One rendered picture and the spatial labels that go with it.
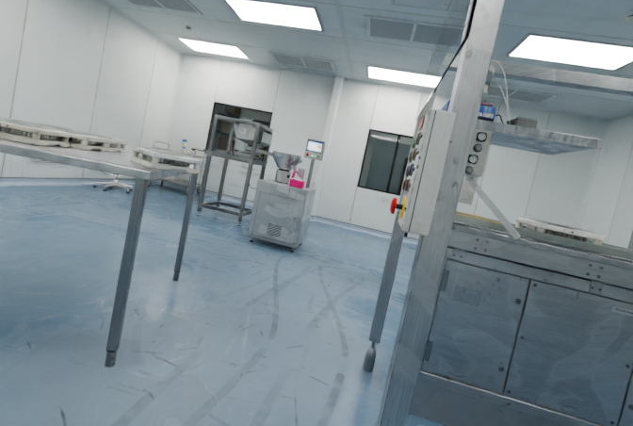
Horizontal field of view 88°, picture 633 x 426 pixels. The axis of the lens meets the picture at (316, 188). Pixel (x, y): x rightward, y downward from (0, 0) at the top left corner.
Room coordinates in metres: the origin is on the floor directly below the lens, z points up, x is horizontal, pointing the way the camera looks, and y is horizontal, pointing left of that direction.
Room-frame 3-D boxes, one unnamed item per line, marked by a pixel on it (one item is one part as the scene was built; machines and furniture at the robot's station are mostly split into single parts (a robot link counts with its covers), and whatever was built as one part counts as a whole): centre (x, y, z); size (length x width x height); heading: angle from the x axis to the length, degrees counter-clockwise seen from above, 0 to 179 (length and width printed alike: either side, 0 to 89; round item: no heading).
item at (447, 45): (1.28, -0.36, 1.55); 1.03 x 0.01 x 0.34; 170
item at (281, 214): (4.13, 0.35, 0.38); 0.63 x 0.57 x 0.76; 80
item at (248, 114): (6.98, 1.86, 1.43); 1.32 x 0.01 x 1.11; 80
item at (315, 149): (4.23, 0.12, 1.07); 0.23 x 0.10 x 0.62; 80
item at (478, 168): (1.44, -0.56, 1.22); 0.22 x 0.11 x 0.20; 80
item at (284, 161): (4.19, 0.39, 0.95); 0.49 x 0.36 x 0.37; 80
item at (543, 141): (1.54, -0.78, 1.33); 0.62 x 0.38 x 0.04; 80
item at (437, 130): (0.76, -0.24, 1.05); 0.17 x 0.06 x 0.26; 170
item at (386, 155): (6.41, -1.46, 1.43); 1.38 x 0.01 x 1.16; 80
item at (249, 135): (4.78, 1.02, 0.75); 1.43 x 1.06 x 1.50; 80
